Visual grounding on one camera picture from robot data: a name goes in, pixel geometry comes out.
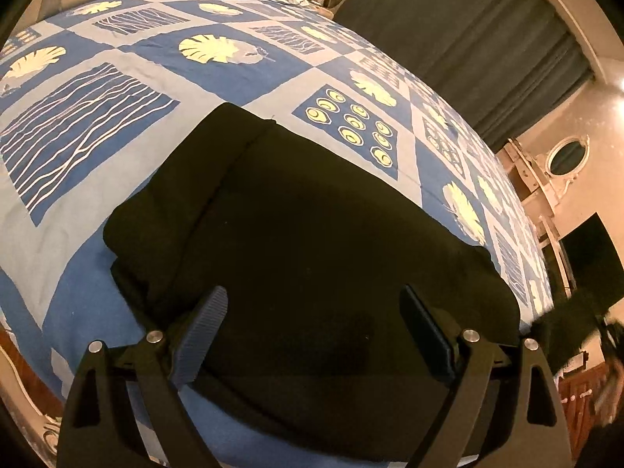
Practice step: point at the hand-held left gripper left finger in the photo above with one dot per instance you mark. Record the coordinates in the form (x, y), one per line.
(204, 331)

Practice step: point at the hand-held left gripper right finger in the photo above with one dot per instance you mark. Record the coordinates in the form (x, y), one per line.
(425, 332)

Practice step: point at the black pants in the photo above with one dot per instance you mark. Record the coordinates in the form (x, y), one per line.
(312, 234)

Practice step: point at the brown wooden cabinet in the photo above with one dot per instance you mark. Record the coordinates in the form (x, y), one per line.
(582, 392)

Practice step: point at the white carved dresser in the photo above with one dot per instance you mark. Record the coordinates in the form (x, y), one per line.
(541, 204)

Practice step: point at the blue patterned bedspread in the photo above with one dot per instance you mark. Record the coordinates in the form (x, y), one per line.
(122, 122)

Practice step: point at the dark grey curtain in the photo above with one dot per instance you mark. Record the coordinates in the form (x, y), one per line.
(468, 34)

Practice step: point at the black wall television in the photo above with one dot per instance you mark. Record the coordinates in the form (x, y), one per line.
(592, 253)

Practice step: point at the oval mirror white frame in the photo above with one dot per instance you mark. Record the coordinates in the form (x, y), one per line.
(566, 156)

